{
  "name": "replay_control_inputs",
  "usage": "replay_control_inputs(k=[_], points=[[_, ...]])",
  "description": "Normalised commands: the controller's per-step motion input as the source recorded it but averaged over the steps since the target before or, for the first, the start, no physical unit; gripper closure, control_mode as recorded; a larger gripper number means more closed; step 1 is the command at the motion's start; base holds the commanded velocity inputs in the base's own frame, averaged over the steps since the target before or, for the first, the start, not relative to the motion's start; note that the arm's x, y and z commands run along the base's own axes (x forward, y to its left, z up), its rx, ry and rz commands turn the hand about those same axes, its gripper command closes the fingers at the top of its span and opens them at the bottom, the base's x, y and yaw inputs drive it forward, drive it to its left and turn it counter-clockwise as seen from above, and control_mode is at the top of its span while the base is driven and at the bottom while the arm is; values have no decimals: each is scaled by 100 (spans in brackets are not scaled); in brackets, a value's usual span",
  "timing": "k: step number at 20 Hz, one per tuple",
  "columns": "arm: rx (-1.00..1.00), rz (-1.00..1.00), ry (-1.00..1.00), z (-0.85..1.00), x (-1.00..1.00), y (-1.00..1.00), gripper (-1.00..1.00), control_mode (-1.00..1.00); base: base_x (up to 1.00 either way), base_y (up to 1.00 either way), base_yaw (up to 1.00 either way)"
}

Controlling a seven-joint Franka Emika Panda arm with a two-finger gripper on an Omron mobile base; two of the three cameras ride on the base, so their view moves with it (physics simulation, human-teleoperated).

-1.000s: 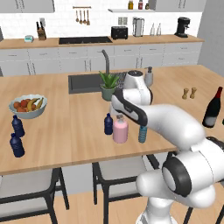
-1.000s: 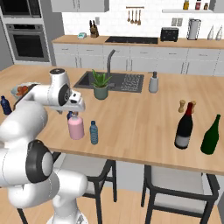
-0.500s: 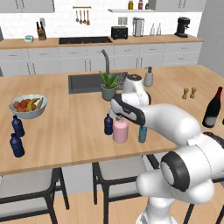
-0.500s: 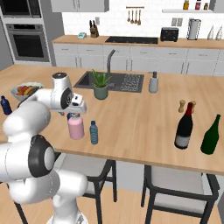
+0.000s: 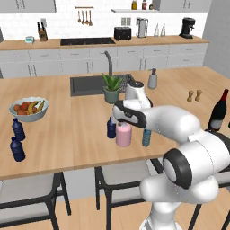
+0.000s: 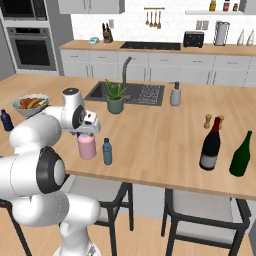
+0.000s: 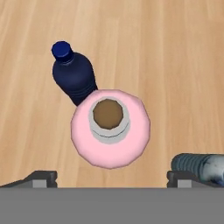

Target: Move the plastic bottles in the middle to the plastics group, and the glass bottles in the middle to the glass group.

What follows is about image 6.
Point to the grey corner wall cupboard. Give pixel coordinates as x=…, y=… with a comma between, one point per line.
x=248, y=6

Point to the black chair with grey seat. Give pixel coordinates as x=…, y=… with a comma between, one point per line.
x=15, y=226
x=113, y=206
x=203, y=216

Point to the red jar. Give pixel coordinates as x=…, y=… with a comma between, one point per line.
x=226, y=5

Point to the dark sink basin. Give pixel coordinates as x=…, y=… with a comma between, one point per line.
x=110, y=91

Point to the small brown jar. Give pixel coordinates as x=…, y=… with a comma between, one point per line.
x=235, y=7

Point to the steel wall oven stack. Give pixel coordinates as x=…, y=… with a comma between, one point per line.
x=31, y=43

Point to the black hob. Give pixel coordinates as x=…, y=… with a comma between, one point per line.
x=150, y=46

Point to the grey soap dispenser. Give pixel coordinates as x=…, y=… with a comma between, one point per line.
x=175, y=96

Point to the wooden pepper shaker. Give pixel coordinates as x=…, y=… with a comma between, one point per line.
x=221, y=118
x=207, y=122

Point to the double wall socket plate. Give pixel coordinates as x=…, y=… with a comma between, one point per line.
x=202, y=25

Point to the white cone bottle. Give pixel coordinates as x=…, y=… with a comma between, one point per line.
x=250, y=39
x=241, y=39

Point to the hanging wooden spoon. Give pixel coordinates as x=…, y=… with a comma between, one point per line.
x=155, y=20
x=151, y=20
x=147, y=19
x=159, y=20

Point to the wooden utensil rail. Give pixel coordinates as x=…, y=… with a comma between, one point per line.
x=154, y=8

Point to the dark grey tap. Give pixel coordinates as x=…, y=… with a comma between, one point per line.
x=125, y=71

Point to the white wall cupboards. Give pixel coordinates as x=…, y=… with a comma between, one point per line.
x=90, y=6

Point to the dark blue plastic bottle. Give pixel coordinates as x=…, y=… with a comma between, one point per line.
x=6, y=121

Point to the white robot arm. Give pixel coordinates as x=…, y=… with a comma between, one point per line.
x=30, y=173

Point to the wooden knife block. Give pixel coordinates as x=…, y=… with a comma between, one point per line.
x=107, y=35

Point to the pink plastic bottle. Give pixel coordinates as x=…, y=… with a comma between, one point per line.
x=87, y=148

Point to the yellow jar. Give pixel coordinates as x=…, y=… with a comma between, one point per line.
x=212, y=6

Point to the bowl of fruit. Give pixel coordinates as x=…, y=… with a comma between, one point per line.
x=30, y=105

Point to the dark red wine bottle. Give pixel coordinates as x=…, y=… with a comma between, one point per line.
x=210, y=150

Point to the white base cupboard run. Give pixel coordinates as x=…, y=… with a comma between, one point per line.
x=166, y=68

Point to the white wall shelf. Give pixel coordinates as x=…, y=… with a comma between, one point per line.
x=213, y=12

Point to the green plant in pot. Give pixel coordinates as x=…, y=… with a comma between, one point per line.
x=115, y=100

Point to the green glass bottle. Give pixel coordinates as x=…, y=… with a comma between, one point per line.
x=241, y=158

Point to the black toaster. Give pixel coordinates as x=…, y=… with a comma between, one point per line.
x=193, y=39

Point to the blue plastic water bottle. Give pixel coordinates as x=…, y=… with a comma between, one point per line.
x=107, y=153

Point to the teal sponge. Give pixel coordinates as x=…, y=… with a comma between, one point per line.
x=93, y=41

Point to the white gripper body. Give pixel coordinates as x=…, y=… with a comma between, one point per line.
x=90, y=129

